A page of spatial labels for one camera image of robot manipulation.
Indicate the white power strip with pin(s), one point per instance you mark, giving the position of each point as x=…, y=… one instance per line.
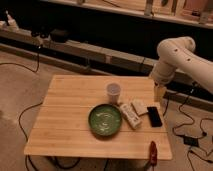
x=131, y=117

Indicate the green ceramic bowl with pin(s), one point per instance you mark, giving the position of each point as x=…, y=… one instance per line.
x=105, y=120

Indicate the black power adapter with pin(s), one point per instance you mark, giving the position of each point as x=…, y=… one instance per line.
x=191, y=141

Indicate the white spray bottle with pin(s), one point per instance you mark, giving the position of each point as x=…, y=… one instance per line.
x=12, y=22

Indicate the wooden table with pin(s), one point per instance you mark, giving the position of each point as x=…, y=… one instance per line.
x=61, y=127

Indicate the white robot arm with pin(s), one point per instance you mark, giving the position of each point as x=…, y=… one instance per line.
x=178, y=54

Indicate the translucent plastic cup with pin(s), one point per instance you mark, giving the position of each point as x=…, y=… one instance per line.
x=113, y=92

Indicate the red handled tool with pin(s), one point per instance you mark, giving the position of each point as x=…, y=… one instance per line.
x=153, y=154

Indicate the white sponge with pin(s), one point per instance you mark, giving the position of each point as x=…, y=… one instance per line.
x=139, y=107

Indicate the black smartphone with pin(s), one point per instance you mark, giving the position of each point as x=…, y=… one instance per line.
x=154, y=117

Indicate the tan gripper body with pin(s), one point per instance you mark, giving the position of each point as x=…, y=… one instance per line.
x=159, y=92

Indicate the black box on ledge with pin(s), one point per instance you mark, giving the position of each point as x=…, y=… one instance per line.
x=59, y=35

